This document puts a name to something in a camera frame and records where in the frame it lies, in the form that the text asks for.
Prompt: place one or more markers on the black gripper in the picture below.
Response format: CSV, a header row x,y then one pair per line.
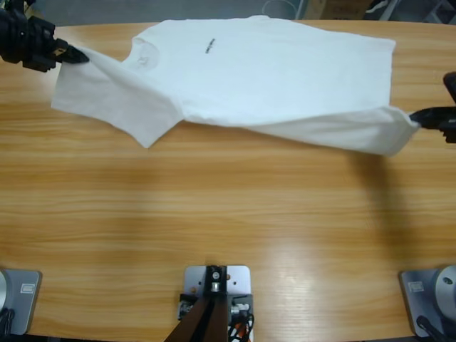
x,y
25,42
449,132

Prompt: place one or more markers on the white T-shirt with black print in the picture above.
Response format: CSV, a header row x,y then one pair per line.
x,y
267,71

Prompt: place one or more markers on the brown cardboard box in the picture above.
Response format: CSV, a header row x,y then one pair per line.
x,y
338,7

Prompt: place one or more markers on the white mounting block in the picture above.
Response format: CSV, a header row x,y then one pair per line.
x,y
238,281

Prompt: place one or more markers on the black clamp with silver fittings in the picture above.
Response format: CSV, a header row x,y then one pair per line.
x,y
244,298

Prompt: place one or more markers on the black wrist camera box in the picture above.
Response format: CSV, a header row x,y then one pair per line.
x,y
450,87
10,6

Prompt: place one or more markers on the grey metal frame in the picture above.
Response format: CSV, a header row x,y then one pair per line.
x,y
413,10

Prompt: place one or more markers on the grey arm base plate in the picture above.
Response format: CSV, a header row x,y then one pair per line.
x,y
420,295
25,303

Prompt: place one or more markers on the dark camera post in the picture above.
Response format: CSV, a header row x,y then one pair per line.
x,y
210,320

